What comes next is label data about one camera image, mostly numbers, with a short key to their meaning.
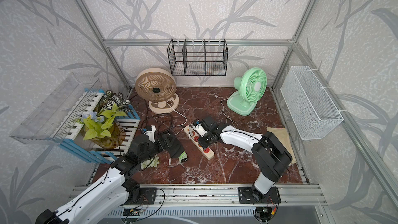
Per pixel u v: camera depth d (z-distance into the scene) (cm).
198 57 105
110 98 81
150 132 75
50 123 64
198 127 80
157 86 89
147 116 104
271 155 45
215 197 74
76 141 66
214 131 66
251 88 87
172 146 73
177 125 99
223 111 105
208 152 85
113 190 53
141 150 62
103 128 70
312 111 62
